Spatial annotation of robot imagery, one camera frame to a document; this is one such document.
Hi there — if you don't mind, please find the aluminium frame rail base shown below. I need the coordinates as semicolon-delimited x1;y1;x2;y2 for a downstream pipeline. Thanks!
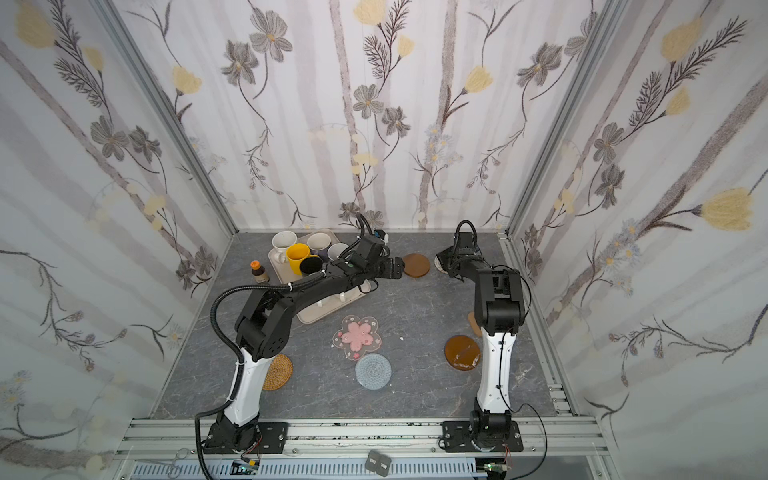
106;417;621;479

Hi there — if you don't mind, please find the multicolour woven round coaster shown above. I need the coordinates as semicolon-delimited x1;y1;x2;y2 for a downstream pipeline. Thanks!
433;256;447;274

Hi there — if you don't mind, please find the black cup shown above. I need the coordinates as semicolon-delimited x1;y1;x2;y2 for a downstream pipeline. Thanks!
299;255;324;276

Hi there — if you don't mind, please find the grey-blue woven round coaster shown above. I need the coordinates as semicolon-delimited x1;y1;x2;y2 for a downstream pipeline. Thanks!
355;354;392;391

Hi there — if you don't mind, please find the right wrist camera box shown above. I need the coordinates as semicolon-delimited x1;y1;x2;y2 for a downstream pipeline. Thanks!
455;231;478;251

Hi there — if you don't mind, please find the blue floral mug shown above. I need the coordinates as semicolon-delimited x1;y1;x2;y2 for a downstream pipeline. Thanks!
327;242;348;262

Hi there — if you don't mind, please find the yellow cup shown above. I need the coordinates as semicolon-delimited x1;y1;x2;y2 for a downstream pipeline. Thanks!
285;243;311;276

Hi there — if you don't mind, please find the beige plastic tray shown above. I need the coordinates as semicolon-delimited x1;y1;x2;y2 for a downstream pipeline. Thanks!
267;229;370;326

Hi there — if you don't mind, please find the rattan wicker round coaster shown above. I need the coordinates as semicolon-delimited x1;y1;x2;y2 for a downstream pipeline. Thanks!
263;354;294;391

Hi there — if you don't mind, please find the dark brown round wooden coaster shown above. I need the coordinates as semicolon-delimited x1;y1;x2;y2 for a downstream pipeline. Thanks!
403;253;430;278

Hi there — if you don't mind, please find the pink flower silicone coaster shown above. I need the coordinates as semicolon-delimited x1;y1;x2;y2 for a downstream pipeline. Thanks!
332;315;383;362

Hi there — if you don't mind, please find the white speckled mug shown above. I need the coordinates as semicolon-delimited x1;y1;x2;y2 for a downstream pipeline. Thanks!
270;230;298;264

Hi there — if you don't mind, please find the glossy brown round coaster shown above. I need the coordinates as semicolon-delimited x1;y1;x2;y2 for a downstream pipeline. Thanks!
444;335;482;371

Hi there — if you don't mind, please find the brown bottle orange cap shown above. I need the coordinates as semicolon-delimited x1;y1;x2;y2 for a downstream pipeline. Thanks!
250;260;270;284

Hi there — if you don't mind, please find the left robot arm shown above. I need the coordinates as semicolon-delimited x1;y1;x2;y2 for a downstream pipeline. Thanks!
194;237;405;455

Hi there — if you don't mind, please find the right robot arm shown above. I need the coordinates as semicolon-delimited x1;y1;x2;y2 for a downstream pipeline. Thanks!
436;233;527;451

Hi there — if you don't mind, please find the cork paw print coaster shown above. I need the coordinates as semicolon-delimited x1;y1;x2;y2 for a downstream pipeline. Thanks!
467;312;482;337

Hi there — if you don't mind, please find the lavender white cup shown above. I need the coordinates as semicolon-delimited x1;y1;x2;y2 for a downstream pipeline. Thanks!
306;232;332;258

